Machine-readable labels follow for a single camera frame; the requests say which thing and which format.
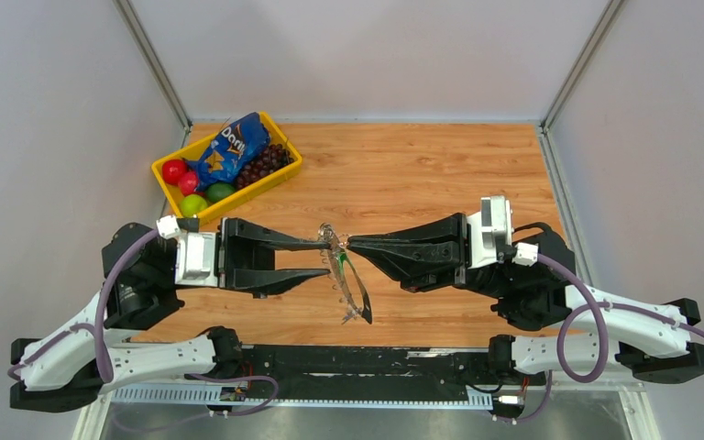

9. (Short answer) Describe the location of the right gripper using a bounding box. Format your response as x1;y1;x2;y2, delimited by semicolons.
346;211;515;301

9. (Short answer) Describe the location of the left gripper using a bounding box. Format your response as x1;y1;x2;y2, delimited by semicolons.
165;214;335;297

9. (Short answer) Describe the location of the metal keyring holder plate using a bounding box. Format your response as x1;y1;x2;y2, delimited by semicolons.
318;223;373;325

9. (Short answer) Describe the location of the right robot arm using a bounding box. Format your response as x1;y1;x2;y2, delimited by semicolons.
347;210;704;384

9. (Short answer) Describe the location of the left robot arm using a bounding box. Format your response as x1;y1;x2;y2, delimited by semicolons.
8;215;328;413

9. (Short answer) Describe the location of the dark green lime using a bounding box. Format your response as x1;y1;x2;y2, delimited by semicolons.
204;182;237;204

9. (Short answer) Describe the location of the light green apple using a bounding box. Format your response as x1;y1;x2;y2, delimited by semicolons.
179;193;209;217

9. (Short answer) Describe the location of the pink red apple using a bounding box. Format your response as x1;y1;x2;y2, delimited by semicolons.
177;170;201;196

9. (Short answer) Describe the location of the yellow plastic bin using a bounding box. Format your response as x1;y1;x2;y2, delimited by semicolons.
151;112;303;225

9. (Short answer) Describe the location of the dark purple grapes bunch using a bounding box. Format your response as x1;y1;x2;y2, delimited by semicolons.
234;144;294;190

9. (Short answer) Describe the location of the blue Doritos chip bag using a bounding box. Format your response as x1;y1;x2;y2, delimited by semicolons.
187;112;270;191

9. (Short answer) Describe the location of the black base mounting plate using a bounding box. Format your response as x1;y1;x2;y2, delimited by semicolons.
201;326;545;402

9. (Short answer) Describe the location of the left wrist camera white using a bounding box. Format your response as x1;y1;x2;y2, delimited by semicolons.
174;232;219;287

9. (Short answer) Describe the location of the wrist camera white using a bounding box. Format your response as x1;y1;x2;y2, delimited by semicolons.
466;195;513;270
174;232;219;287

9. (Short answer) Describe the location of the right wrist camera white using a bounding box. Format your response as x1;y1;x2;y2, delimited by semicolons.
466;195;513;270

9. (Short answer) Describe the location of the white slotted cable duct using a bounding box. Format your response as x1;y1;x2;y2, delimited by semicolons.
110;382;494;411

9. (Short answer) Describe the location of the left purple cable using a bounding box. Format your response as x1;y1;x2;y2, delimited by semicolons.
6;215;182;385

